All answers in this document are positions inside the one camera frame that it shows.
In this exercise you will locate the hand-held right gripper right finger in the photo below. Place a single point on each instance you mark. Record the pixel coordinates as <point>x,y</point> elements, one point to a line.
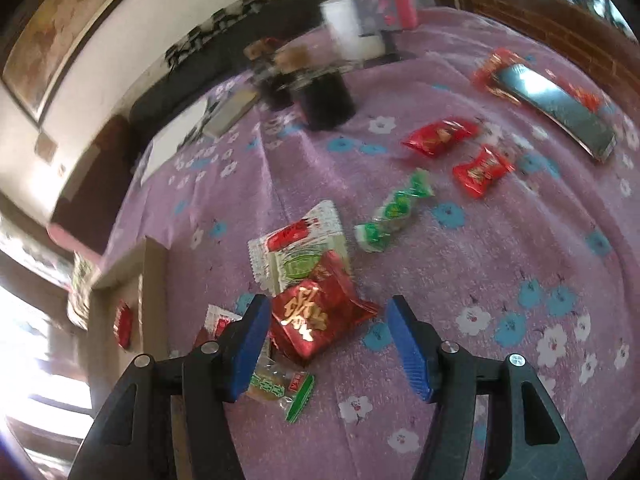
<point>407,352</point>

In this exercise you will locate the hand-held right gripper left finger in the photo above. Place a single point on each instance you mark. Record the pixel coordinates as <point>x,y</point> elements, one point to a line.
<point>250,347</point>

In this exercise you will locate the white packet with red label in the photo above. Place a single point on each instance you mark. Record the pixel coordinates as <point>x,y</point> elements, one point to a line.
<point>287,235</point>
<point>220,317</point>

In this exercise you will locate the clear green snack packet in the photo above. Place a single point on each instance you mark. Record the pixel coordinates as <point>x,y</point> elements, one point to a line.
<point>277,385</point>

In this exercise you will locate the red packet with gold characters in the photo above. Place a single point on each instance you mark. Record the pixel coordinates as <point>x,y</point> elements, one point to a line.
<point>315,315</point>

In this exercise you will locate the cardboard tray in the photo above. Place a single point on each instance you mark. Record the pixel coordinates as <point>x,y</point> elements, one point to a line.
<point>150,280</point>

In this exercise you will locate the green twisted candy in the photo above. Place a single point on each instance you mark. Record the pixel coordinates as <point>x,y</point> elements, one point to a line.
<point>392,212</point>

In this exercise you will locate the red crimped packet gold print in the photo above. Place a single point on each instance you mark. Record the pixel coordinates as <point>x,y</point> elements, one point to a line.
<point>481,171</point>

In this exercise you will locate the purple floral tablecloth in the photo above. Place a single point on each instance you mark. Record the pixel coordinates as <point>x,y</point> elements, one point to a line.
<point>500,260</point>

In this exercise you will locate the patterned blanket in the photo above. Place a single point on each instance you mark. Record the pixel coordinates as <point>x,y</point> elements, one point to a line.
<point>80,285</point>

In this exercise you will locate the white paper sheets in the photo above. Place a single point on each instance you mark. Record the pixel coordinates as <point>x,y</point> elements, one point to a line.
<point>175,147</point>

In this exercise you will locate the wooden glass door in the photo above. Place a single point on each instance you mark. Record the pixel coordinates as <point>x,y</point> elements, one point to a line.
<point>30,360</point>

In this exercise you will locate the maroon sofa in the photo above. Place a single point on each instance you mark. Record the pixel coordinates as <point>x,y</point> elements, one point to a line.
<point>95,175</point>

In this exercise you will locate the grey notebook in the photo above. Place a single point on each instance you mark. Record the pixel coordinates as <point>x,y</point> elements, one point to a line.
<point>230,110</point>

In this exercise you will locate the dark glass jar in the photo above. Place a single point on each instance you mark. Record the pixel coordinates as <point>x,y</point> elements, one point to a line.
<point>272,87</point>
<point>327,97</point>

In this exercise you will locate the black sofa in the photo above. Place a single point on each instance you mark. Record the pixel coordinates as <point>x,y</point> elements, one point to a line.
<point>165,95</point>

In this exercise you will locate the black smartphone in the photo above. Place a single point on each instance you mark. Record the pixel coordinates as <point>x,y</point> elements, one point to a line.
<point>555,105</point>

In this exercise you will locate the black charger device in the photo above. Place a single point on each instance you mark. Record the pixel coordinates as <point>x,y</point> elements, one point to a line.
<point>175,52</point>
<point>220,17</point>
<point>197,35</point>
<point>255,0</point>

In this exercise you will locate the white cup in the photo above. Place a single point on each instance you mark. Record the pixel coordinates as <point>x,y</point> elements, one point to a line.
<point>350,30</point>

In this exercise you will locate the dark printed box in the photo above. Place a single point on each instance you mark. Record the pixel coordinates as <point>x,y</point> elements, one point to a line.
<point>372,10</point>

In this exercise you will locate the brown wooden cabinet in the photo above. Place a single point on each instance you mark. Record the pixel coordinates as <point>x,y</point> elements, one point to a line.
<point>550,25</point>

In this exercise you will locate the small wall plaque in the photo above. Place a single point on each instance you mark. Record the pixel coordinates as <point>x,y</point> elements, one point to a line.
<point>47,146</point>

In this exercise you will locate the framed wall picture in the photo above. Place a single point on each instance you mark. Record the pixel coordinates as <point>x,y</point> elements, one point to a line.
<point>60,25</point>

